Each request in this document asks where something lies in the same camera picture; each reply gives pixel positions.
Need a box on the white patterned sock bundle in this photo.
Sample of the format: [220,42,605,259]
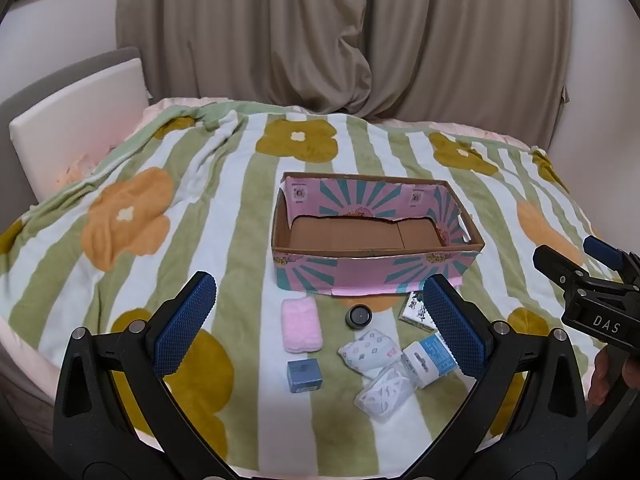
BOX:
[337,329,404,374]

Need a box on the person's right hand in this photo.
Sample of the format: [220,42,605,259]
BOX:
[586,346,640,407]

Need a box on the small blue cube box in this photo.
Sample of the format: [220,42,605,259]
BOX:
[287,358,322,394]

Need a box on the pink fluffy towel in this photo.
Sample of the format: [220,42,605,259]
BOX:
[281,297,324,354]

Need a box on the clear bag of white laces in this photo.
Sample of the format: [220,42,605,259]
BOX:
[354,364,419,424]

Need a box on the white headboard cushion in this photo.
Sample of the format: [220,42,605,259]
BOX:
[8,57,152,206]

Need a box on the pink printed cardboard box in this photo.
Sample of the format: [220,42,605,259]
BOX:
[271,172,486,297]

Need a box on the black white printed packet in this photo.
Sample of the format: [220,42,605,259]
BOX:
[398,292,437,331]

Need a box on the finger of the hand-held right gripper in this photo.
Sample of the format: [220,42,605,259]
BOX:
[532,244,598,288]
[583,235,640,288]

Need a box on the striped floral blanket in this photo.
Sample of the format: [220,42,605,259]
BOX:
[0,102,624,467]

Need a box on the small round black tin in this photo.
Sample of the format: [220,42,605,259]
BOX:
[345,304,374,330]

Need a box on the grey bed headboard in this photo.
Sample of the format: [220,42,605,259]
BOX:
[0,46,152,126]

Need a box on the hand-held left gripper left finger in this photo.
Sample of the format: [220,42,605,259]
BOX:
[52,271,237,480]

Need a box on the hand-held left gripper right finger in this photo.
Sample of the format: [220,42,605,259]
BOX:
[404,274,589,480]

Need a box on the beige curtain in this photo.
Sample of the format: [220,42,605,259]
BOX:
[116,0,574,149]

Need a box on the peach ruffled cloth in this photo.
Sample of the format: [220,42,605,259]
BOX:
[55,154,103,192]

